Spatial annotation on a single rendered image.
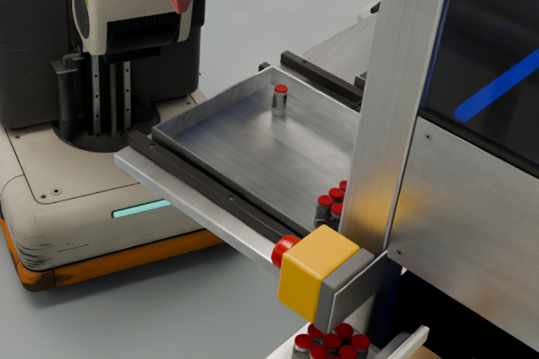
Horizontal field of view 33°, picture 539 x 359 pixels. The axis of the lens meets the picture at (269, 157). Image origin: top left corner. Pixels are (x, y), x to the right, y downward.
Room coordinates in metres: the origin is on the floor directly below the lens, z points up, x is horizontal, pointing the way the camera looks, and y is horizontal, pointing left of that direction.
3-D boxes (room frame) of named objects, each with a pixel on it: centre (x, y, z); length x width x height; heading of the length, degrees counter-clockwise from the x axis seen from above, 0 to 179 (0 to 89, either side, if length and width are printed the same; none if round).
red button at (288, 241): (0.72, -0.04, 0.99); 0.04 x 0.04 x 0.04; 53
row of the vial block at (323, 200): (0.96, -0.13, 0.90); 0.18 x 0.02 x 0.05; 142
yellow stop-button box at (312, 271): (0.69, -0.07, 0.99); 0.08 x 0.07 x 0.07; 53
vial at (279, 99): (1.15, -0.01, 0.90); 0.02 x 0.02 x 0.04
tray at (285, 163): (1.03, -0.04, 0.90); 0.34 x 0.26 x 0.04; 52
